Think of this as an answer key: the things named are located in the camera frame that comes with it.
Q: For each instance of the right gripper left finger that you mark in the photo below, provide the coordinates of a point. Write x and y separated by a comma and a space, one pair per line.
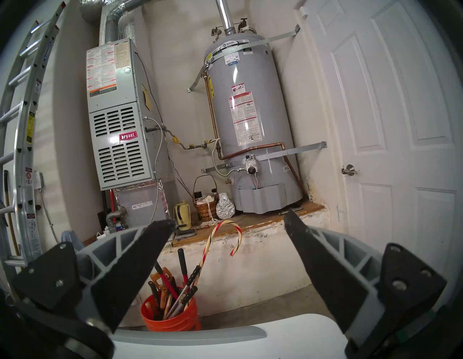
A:
108, 275

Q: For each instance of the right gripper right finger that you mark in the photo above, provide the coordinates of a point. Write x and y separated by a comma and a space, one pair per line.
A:
340, 275

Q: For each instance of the blue cloth towel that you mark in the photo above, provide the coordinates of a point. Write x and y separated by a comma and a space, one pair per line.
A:
68, 240

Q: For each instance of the grey drain pipe trap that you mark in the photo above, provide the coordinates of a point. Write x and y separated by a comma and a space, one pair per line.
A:
115, 213

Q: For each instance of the orange plastic bucket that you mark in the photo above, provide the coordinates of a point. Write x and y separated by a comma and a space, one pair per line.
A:
173, 322

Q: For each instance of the silver shears with black grips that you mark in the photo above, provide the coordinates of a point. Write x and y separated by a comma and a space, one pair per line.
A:
195, 273

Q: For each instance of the wooden platform board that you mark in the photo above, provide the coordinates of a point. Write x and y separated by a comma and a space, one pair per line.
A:
267, 219

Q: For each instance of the cream yellow jug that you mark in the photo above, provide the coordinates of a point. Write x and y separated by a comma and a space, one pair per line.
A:
182, 215

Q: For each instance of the silver flexible metal conduit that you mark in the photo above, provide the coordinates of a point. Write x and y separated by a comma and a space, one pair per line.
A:
158, 152

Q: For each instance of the crumpled aluminium foil bundle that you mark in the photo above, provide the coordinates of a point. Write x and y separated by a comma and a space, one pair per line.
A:
225, 208

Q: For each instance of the aluminium extension ladder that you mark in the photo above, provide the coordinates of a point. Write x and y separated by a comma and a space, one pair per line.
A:
27, 163

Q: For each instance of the heater gas control valve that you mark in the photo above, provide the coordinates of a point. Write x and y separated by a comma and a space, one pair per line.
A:
250, 166

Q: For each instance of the gas pipe with yellow valves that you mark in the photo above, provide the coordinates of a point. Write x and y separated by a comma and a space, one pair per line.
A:
188, 146

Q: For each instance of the grey Bryant furnace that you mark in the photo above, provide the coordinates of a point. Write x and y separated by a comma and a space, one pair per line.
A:
115, 119

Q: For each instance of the white panel door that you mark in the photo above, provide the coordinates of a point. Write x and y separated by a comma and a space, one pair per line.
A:
379, 108

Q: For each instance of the grey water heater tank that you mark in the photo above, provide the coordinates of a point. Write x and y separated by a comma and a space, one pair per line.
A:
253, 90

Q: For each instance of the silver flue pipe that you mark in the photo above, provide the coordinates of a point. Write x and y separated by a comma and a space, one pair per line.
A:
225, 16

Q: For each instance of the grey wall outlet box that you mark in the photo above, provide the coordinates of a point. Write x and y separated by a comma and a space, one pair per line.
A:
38, 181

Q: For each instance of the silver insulated air duct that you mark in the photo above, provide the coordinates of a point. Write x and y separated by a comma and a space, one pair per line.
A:
108, 21

